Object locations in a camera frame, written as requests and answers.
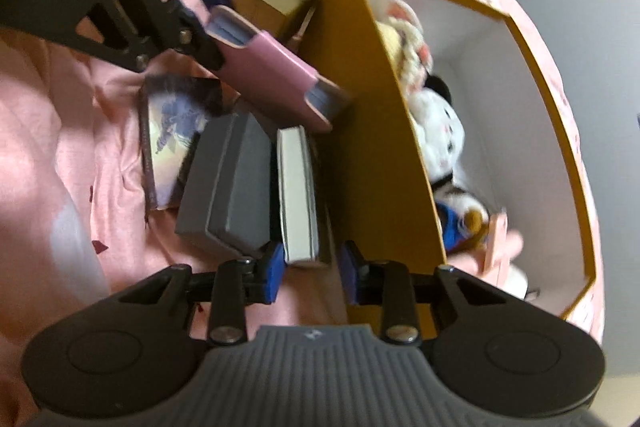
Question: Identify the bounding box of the pink printed blanket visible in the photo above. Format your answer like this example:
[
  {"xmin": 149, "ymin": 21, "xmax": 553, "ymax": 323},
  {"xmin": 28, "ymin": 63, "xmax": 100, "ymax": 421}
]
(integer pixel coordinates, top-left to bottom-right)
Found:
[{"xmin": 0, "ymin": 0, "xmax": 606, "ymax": 408}]

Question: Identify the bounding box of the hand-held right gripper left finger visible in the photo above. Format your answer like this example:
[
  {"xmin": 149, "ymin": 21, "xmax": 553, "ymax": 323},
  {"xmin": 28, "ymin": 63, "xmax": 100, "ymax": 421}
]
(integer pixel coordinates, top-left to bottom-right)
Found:
[{"xmin": 107, "ymin": 242, "xmax": 286, "ymax": 348}]

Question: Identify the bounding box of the beige crochet doll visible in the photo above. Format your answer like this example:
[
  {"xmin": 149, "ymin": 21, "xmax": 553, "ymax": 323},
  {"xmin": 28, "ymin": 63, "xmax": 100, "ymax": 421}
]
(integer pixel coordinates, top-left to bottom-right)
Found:
[{"xmin": 375, "ymin": 0, "xmax": 433, "ymax": 95}]

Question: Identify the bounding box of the white bunny plush toy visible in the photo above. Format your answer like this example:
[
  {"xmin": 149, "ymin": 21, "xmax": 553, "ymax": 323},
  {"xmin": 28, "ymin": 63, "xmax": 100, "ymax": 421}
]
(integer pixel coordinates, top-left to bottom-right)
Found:
[{"xmin": 407, "ymin": 74, "xmax": 468, "ymax": 192}]

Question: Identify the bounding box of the orange cardboard box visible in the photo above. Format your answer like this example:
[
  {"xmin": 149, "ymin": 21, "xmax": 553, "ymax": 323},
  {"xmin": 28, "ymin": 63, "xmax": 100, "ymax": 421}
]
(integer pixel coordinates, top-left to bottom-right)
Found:
[{"xmin": 297, "ymin": 0, "xmax": 598, "ymax": 340}]

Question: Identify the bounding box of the dark grey box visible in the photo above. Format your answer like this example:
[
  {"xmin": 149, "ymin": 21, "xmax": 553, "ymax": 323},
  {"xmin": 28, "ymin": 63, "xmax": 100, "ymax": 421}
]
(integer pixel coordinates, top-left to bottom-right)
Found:
[{"xmin": 175, "ymin": 112, "xmax": 273, "ymax": 258}]

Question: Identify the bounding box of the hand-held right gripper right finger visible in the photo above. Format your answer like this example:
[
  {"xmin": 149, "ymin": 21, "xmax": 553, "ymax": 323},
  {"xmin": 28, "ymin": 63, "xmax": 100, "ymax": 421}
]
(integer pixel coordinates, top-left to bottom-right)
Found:
[{"xmin": 337, "ymin": 239, "xmax": 566, "ymax": 345}]

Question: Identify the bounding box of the duck plush toy blue hat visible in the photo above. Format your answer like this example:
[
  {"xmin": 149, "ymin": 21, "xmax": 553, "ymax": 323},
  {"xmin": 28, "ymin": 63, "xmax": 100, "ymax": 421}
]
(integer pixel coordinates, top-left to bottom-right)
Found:
[{"xmin": 432, "ymin": 187, "xmax": 491, "ymax": 253}]

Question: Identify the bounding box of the pink pouch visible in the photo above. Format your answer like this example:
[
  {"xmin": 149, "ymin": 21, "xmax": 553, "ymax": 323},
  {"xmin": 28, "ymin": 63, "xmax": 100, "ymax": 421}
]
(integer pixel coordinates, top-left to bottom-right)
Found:
[{"xmin": 206, "ymin": 5, "xmax": 351, "ymax": 134}]

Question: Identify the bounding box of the dark illustrated card box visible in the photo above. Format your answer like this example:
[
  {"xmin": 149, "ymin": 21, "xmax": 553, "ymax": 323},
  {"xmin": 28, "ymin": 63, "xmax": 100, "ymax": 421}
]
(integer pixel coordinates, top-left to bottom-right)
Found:
[{"xmin": 139, "ymin": 74, "xmax": 226, "ymax": 212}]

